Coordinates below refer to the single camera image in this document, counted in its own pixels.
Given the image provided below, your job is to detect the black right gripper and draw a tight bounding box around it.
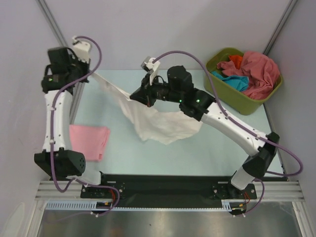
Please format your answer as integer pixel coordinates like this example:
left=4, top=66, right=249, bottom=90
left=131, top=72, right=182, bottom=108

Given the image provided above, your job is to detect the white t shirt with print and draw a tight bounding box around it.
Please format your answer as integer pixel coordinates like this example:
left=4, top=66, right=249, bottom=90
left=92, top=73, right=202, bottom=145

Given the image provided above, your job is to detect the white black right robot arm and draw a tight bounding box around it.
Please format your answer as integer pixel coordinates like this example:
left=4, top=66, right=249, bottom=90
left=130, top=66, right=279, bottom=198

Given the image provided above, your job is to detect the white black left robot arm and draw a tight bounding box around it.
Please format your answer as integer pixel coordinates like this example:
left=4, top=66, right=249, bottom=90
left=34, top=42, right=109, bottom=198

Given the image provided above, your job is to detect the folded light pink t shirt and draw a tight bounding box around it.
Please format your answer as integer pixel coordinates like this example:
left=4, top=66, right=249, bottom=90
left=70, top=124, right=111, bottom=162

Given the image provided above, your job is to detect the olive green plastic bin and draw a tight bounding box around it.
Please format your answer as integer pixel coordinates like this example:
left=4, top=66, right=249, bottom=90
left=204, top=47, right=283, bottom=115

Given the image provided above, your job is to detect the teal blue t shirt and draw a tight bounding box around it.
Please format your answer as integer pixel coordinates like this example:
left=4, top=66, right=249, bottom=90
left=211, top=71, right=249, bottom=92

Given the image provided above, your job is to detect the orange t shirt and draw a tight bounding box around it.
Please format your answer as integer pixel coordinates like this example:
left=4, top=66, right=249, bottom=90
left=229, top=55, right=243, bottom=70

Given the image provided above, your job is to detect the coral pink t shirt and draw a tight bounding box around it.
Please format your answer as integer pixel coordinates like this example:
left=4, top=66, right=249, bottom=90
left=217, top=51, right=280, bottom=100

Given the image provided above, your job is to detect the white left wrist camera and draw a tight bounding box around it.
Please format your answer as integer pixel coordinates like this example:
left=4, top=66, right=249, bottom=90
left=72, top=36, right=92, bottom=63

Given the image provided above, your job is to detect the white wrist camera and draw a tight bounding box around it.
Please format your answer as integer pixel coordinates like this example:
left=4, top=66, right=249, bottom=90
left=72, top=36, right=92, bottom=63
left=141, top=56, right=160, bottom=85

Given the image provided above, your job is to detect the aluminium corner post left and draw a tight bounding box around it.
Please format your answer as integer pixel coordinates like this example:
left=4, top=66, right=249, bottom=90
left=35, top=0, right=84, bottom=124

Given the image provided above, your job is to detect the aluminium corner post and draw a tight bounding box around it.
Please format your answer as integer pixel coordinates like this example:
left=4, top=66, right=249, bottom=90
left=263, top=0, right=300, bottom=56
left=35, top=0, right=84, bottom=124

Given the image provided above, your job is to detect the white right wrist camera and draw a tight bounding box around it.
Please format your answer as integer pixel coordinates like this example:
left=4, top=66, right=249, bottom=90
left=141, top=56, right=160, bottom=85

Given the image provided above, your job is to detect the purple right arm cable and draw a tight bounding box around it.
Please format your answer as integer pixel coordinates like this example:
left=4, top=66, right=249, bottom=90
left=151, top=50, right=304, bottom=218

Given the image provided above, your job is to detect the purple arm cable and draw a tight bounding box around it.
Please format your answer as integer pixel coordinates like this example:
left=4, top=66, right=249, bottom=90
left=151, top=50, right=304, bottom=218
left=46, top=36, right=121, bottom=222

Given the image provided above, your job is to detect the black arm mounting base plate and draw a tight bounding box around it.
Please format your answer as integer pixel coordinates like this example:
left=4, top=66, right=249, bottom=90
left=101, top=174, right=257, bottom=209

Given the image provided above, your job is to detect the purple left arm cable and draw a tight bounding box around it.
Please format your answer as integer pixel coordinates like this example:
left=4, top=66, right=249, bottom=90
left=46, top=36, right=121, bottom=222

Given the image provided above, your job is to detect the aluminium frame rail front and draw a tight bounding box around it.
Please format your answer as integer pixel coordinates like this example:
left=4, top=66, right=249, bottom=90
left=36, top=181, right=305, bottom=202

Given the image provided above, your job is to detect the white slotted cable duct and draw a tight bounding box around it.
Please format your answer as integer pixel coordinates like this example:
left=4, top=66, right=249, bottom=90
left=46, top=200, right=237, bottom=212

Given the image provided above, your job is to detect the aluminium corner post right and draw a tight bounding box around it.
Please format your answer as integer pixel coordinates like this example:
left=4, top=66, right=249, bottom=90
left=263, top=0, right=300, bottom=56

